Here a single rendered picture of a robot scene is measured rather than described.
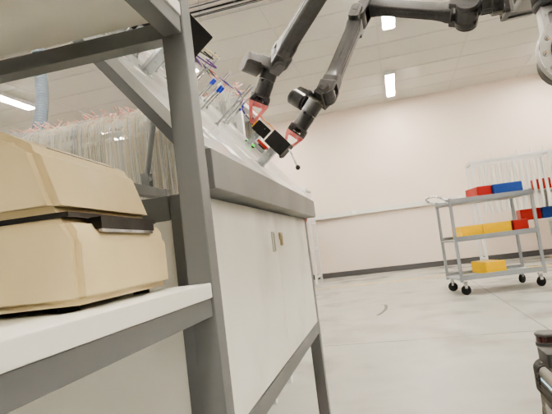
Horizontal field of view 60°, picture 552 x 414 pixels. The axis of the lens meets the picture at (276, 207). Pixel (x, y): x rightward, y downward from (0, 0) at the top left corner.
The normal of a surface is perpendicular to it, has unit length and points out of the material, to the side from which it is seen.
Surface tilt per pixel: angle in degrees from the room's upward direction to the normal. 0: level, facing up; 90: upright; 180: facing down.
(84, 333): 90
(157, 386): 90
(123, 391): 90
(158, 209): 90
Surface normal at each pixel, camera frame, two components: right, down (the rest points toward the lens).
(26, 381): 0.97, -0.14
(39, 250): -0.15, -0.07
